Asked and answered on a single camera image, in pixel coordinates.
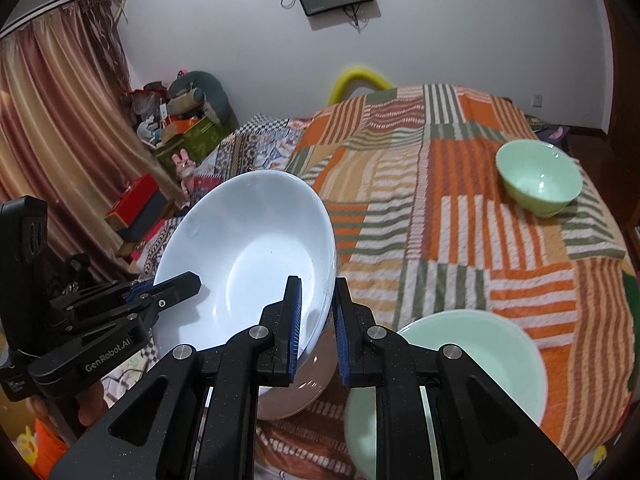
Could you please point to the orange cloth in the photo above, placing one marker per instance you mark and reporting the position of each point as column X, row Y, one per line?
column 47, row 442

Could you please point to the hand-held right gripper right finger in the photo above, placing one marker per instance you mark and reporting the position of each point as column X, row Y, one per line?
column 342, row 332

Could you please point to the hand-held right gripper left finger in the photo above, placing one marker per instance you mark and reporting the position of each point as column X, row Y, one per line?
column 294, row 332

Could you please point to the brown wooden door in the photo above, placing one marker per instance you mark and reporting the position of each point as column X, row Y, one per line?
column 622, row 110

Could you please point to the brown striped curtain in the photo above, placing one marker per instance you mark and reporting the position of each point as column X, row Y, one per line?
column 60, row 110

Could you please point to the white bowl with dark spots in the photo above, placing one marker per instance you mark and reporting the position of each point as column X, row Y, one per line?
column 240, row 260

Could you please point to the pink bowl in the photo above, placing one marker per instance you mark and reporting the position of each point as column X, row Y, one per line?
column 295, row 395

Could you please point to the person's left hand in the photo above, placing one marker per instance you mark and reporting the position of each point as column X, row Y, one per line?
column 91, row 405

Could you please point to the orange box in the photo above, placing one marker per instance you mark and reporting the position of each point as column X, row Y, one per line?
column 185, row 126

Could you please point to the dark purple bag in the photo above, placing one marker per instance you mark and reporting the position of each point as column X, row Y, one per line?
column 552, row 132

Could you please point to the pile of bags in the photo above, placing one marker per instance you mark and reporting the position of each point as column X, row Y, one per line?
column 145, row 110

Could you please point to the pink bunny toy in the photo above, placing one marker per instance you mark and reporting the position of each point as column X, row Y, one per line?
column 184, row 165

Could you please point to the patterned multicolour blanket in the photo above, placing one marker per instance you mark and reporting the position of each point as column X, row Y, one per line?
column 260, row 145

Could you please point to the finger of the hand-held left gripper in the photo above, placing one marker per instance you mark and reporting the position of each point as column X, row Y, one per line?
column 175, row 290
column 137, row 291

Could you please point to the orange green striped blanket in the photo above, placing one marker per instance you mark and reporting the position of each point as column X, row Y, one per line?
column 425, row 220

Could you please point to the white wall socket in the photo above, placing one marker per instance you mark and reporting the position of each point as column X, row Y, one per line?
column 536, row 100

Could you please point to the mint green plate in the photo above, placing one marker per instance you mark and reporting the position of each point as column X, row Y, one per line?
column 475, row 360

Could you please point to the green box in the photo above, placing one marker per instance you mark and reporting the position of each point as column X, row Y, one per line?
column 200, row 142

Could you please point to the green bowl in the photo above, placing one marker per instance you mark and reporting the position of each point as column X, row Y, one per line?
column 535, row 180

